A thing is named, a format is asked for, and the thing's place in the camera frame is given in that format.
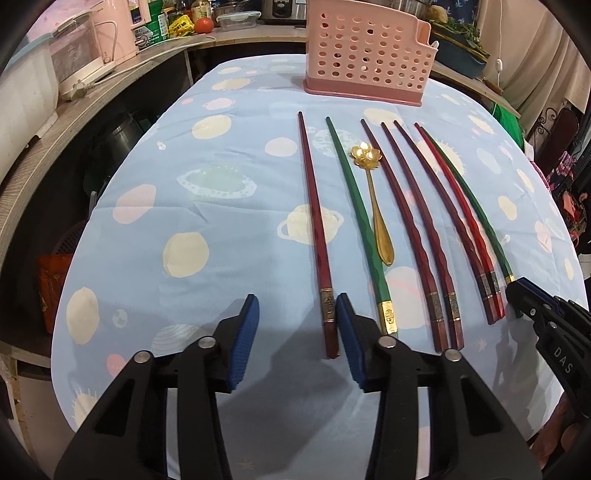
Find white power cable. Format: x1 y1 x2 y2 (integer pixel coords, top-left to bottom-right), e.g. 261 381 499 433
92 36 218 89

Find blue planet-print tablecloth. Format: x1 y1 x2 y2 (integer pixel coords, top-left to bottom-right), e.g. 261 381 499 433
50 53 578 480

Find blue planter tray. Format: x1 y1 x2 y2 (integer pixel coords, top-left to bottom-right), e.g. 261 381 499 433
427 23 491 80

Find white storage box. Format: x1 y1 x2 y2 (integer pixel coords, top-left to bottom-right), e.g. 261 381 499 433
0 46 60 178

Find gold flower spoon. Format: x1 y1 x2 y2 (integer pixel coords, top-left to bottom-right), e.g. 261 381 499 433
349 143 397 267

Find black metal chair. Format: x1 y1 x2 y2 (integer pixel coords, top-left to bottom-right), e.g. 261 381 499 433
526 106 583 172

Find bright red chopstick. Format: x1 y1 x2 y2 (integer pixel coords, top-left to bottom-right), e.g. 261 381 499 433
414 122 506 320

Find clear plastic food container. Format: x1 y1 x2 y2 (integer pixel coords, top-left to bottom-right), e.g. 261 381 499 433
216 10 263 32

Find green cloth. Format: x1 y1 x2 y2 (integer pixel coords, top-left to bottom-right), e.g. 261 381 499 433
489 99 525 145

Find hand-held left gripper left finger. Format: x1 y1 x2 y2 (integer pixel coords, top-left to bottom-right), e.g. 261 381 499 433
54 293 260 480

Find white power plug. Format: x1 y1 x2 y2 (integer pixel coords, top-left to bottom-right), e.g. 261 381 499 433
60 78 100 103

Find steel pot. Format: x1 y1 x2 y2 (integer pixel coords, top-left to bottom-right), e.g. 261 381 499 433
396 0 435 16

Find green bag with white label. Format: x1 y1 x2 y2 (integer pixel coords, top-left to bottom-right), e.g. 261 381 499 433
133 0 170 48

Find pink patterned clothing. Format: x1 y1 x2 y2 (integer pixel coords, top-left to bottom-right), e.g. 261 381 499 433
544 159 591 236

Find pink perforated utensil basket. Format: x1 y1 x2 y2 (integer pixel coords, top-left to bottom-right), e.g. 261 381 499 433
302 0 439 108

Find beige curtain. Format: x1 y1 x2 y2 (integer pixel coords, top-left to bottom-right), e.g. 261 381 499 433
475 0 591 137

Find yellow packet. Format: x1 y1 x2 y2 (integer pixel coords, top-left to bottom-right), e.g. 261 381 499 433
168 15 195 38

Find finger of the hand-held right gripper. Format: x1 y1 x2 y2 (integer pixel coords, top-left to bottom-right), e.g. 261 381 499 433
551 298 591 324
505 277 557 328

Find pink kitchen appliance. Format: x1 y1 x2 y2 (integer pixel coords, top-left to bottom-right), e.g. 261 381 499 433
95 0 153 70

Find wooden counter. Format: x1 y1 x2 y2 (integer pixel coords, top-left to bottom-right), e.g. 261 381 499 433
0 21 522 204

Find sauce bottles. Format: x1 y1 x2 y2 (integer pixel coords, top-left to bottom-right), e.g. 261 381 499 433
165 0 214 20

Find black rice cooker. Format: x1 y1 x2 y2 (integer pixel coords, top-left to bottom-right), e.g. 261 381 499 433
263 0 309 19

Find green chopstick with gold end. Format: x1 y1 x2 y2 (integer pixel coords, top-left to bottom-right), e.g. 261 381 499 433
325 116 399 335
421 128 517 284

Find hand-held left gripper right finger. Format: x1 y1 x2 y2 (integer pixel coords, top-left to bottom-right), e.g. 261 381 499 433
335 293 542 480

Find white clear-lid appliance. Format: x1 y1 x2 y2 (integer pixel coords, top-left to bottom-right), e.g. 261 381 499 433
44 7 116 100

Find green leafy plants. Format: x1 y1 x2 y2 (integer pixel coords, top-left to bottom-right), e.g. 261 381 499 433
431 4 491 52

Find dark red twisted chopstick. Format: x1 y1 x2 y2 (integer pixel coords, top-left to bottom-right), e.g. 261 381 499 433
393 120 498 325
360 119 450 352
381 122 465 350

